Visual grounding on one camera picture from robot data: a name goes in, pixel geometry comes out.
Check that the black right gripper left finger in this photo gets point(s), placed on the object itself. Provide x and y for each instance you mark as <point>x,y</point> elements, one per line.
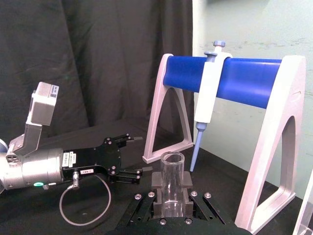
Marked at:
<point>157,181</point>

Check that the clear glass tube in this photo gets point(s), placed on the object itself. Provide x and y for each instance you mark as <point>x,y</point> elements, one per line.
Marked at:
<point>172,176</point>

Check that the black cloth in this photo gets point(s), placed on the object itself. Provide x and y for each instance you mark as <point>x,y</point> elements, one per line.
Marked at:
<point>97,61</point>

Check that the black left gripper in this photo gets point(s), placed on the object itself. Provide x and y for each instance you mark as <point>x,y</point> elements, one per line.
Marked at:
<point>97,159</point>

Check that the white and blue pipette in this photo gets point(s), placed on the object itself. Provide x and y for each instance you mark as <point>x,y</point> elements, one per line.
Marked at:
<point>207,98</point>

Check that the white stand with blue bar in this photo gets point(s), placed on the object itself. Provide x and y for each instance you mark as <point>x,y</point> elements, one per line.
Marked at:
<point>247,80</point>

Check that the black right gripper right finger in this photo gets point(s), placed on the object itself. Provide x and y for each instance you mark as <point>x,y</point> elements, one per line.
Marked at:
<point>187,181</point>

